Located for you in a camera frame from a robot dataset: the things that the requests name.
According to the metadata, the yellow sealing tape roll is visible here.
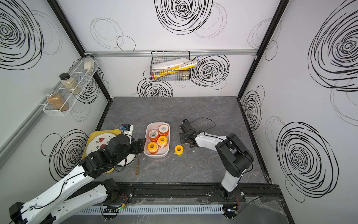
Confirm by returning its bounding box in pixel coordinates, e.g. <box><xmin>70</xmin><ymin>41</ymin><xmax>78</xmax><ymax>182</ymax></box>
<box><xmin>157</xmin><ymin>135</ymin><xmax>168</xmax><ymax>148</ymax></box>
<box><xmin>174</xmin><ymin>145</ymin><xmax>184</xmax><ymax>155</ymax></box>
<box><xmin>147</xmin><ymin>142</ymin><xmax>159</xmax><ymax>155</ymax></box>

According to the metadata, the orange sealing tape roll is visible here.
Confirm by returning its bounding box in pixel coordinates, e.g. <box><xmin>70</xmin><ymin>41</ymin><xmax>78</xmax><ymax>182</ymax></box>
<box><xmin>158</xmin><ymin>124</ymin><xmax>170</xmax><ymax>136</ymax></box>
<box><xmin>148</xmin><ymin>130</ymin><xmax>160</xmax><ymax>142</ymax></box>

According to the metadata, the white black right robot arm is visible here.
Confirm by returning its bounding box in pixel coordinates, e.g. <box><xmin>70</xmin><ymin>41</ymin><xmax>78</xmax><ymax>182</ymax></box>
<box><xmin>180</xmin><ymin>119</ymin><xmax>254</xmax><ymax>200</ymax></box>

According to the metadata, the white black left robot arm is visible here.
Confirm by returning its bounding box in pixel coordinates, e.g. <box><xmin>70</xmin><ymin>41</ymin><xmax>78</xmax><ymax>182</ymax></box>
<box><xmin>9</xmin><ymin>134</ymin><xmax>146</xmax><ymax>224</ymax></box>

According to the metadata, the white plastic storage box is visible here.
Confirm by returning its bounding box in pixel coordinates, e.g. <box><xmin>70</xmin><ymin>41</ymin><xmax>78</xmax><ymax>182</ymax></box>
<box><xmin>144</xmin><ymin>122</ymin><xmax>170</xmax><ymax>158</ymax></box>

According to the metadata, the yellow foil wrap box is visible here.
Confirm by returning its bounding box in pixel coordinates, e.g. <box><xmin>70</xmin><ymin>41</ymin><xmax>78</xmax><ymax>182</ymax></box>
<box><xmin>151</xmin><ymin>61</ymin><xmax>198</xmax><ymax>81</ymax></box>

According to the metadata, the white scalloped small dish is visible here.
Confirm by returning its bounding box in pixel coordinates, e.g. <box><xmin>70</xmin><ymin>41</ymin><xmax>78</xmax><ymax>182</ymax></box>
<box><xmin>117</xmin><ymin>154</ymin><xmax>136</xmax><ymax>166</ymax></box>

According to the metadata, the gold fork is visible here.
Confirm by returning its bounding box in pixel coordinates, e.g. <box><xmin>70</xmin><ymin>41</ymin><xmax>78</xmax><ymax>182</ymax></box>
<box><xmin>135</xmin><ymin>153</ymin><xmax>140</xmax><ymax>177</ymax></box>

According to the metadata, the yellow plastic tray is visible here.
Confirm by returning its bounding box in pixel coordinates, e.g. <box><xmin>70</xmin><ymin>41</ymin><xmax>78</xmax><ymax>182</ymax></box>
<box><xmin>79</xmin><ymin>130</ymin><xmax>122</xmax><ymax>179</ymax></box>

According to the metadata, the watermelon pattern white plate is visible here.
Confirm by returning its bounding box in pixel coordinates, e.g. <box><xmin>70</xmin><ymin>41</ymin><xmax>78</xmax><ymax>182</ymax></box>
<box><xmin>85</xmin><ymin>133</ymin><xmax>116</xmax><ymax>156</ymax></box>

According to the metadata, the white paper package in basket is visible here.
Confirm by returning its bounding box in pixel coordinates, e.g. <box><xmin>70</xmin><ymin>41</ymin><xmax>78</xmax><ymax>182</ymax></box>
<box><xmin>152</xmin><ymin>58</ymin><xmax>191</xmax><ymax>70</ymax></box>

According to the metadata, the light spice jar black lid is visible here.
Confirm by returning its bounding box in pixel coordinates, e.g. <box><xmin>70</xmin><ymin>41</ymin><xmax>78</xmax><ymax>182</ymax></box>
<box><xmin>59</xmin><ymin>73</ymin><xmax>81</xmax><ymax>95</ymax></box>

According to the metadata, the brown spice jar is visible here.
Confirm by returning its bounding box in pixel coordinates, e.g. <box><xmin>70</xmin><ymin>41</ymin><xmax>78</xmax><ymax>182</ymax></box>
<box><xmin>44</xmin><ymin>89</ymin><xmax>70</xmax><ymax>112</ymax></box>

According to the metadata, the white spice jar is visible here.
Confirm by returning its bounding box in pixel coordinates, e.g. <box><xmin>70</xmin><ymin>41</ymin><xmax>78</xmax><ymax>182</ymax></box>
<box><xmin>84</xmin><ymin>54</ymin><xmax>95</xmax><ymax>72</ymax></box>

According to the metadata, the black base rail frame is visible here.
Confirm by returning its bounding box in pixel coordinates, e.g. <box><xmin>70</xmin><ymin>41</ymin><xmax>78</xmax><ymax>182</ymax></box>
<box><xmin>44</xmin><ymin>181</ymin><xmax>294</xmax><ymax>224</ymax></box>

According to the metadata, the black wire wall basket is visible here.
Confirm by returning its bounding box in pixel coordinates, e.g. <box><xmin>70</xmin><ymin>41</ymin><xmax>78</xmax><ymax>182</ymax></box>
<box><xmin>150</xmin><ymin>50</ymin><xmax>191</xmax><ymax>81</ymax></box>

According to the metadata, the white slotted cable duct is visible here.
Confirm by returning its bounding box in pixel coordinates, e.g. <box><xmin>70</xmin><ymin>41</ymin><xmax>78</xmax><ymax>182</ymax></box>
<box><xmin>77</xmin><ymin>204</ymin><xmax>224</xmax><ymax>215</ymax></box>

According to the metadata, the white wire spice rack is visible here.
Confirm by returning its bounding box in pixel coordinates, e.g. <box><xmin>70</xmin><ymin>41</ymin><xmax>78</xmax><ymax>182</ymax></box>
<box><xmin>43</xmin><ymin>57</ymin><xmax>99</xmax><ymax>121</ymax></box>

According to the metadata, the silver wall rail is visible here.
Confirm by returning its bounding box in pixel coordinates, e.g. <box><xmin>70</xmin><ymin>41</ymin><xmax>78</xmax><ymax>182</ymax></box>
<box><xmin>85</xmin><ymin>49</ymin><xmax>258</xmax><ymax>57</ymax></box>

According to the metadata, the black aluminium corner post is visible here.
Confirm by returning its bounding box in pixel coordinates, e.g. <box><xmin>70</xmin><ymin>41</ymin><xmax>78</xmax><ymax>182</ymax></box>
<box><xmin>47</xmin><ymin>0</ymin><xmax>112</xmax><ymax>102</ymax></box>

